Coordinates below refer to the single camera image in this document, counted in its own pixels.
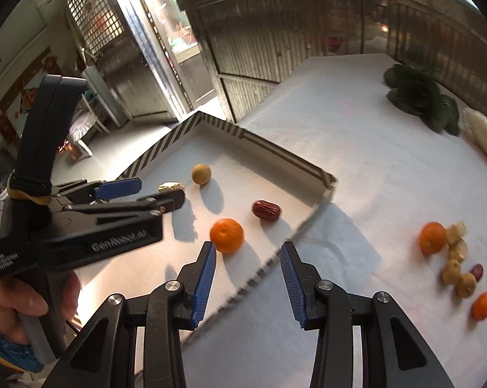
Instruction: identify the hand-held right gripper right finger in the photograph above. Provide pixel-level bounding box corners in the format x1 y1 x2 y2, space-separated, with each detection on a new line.
280 241 456 388

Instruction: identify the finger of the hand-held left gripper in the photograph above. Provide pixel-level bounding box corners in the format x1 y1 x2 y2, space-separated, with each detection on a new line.
61 189 186 227
53 177 143 203

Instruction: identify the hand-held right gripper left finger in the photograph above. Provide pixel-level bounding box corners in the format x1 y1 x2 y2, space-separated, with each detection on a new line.
45 241 217 388

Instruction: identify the striped cardboard tray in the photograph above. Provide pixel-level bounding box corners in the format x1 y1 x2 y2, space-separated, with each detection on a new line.
76 111 339 346

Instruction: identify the person's left hand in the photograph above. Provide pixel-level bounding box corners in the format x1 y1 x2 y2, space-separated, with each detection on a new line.
0 270 80 344

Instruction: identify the brown longan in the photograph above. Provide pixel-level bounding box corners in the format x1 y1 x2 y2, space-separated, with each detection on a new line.
192 164 212 186
455 273 477 298
441 259 462 285

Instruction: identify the small patterned stool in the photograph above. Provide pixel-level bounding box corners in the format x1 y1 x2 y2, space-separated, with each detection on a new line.
63 111 102 164

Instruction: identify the white tablecloth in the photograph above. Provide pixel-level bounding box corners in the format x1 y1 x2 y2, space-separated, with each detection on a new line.
45 52 487 388

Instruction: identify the lattice door grille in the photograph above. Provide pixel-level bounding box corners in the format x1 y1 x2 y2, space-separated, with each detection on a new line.
63 0 127 63

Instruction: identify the small orange tangerine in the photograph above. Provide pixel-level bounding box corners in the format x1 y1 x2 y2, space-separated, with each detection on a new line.
471 292 487 321

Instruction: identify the metal gate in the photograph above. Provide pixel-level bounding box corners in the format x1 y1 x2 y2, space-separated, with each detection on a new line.
179 0 482 124

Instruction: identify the green leafy vegetable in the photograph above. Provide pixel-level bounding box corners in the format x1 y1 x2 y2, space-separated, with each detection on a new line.
384 64 461 136

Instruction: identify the white radish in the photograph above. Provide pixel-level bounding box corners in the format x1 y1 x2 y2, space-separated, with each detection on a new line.
462 107 487 170

